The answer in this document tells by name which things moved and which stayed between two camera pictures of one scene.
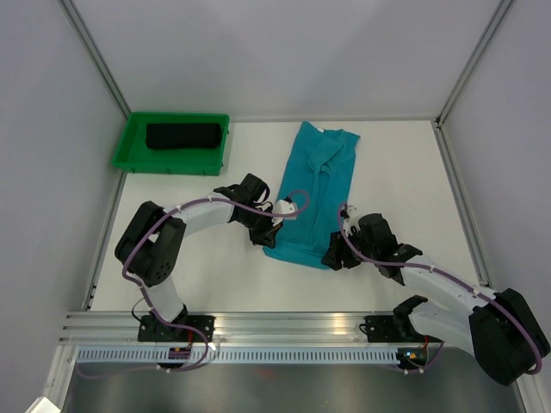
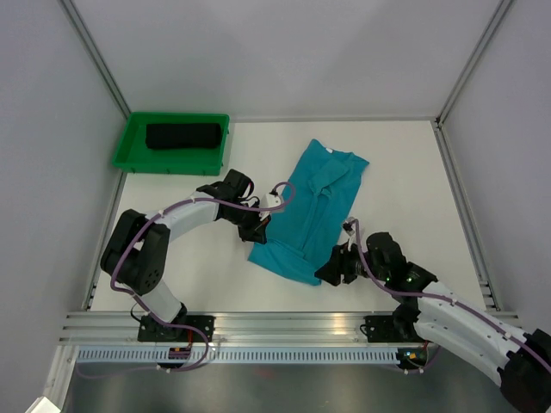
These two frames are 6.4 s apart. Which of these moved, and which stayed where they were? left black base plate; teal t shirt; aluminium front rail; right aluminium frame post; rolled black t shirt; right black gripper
Moved: teal t shirt; right black gripper
Stayed: rolled black t shirt; left black base plate; right aluminium frame post; aluminium front rail
